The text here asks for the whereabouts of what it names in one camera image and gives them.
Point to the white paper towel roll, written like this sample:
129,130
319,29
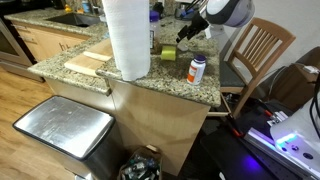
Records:
129,31

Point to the stainless steel oven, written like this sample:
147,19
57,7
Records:
15,57

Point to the stainless steel trash can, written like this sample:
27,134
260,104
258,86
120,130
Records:
86,141

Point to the yellow-green tape roll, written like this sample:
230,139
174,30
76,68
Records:
168,52

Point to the white egg-shaped object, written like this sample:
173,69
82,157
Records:
182,47

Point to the white pill bottle purple cap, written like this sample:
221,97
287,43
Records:
196,69

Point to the clear container with purple lid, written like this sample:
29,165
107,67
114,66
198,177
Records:
154,18

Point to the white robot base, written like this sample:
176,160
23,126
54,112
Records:
294,142

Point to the paper bag of recyclables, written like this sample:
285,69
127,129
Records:
145,163

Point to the wooden chair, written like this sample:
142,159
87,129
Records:
257,49

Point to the kitchen sink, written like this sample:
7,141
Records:
74,19

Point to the dark seat cushion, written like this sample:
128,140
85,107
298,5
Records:
228,77

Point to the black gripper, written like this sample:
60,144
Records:
198,23

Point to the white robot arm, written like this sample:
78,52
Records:
213,15

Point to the wooden cutting board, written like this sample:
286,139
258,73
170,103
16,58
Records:
94,57

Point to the grey round pot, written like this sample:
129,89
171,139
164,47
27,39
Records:
184,12

